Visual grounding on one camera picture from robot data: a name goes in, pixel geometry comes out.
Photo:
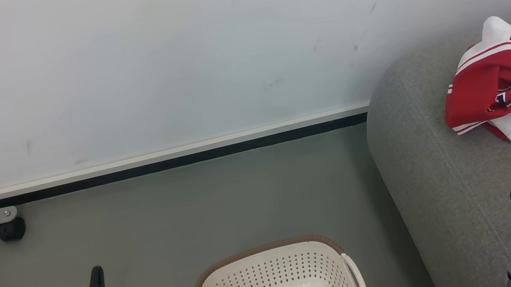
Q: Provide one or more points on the cream perforated laundry basket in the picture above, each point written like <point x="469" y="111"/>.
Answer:
<point x="274" y="277"/>

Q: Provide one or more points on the grey fabric sofa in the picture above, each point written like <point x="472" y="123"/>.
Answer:
<point x="457" y="213"/>

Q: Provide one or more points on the black caster wheel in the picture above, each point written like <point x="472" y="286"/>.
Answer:
<point x="12" y="229"/>

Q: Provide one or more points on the white and black baseboard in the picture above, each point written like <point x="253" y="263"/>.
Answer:
<point x="133" y="166"/>

